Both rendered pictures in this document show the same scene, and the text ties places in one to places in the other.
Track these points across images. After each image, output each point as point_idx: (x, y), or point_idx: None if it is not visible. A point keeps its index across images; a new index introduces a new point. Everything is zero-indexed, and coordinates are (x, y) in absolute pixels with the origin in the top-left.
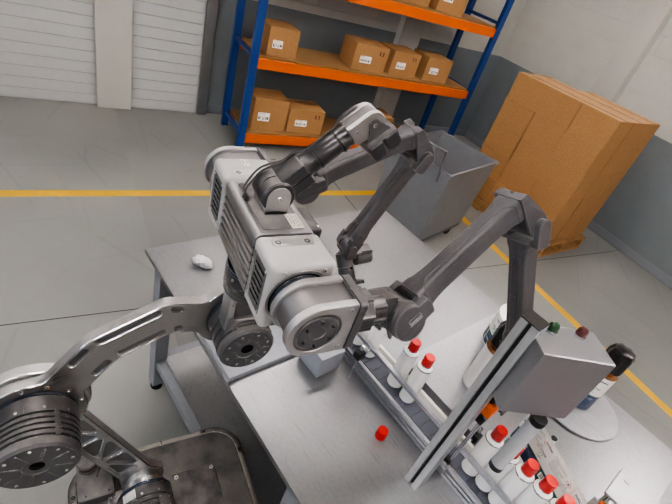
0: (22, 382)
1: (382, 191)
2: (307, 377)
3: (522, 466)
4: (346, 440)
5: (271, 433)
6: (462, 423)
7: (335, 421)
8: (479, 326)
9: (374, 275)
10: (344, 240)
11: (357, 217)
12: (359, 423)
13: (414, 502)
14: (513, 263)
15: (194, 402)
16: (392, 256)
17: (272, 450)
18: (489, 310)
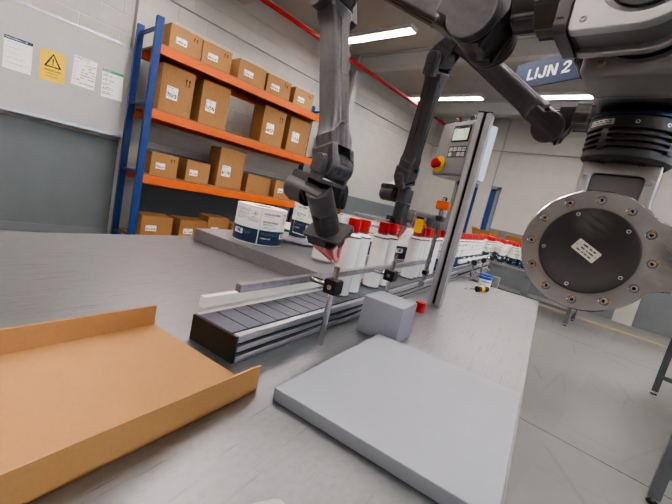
0: None
1: (346, 62)
2: (415, 342)
3: (428, 235)
4: (448, 326)
5: (511, 364)
6: (466, 215)
7: (439, 329)
8: (237, 241)
9: (145, 278)
10: (344, 158)
11: (339, 114)
12: (422, 318)
13: (448, 307)
14: (438, 95)
15: None
16: (72, 257)
17: (523, 363)
18: (185, 240)
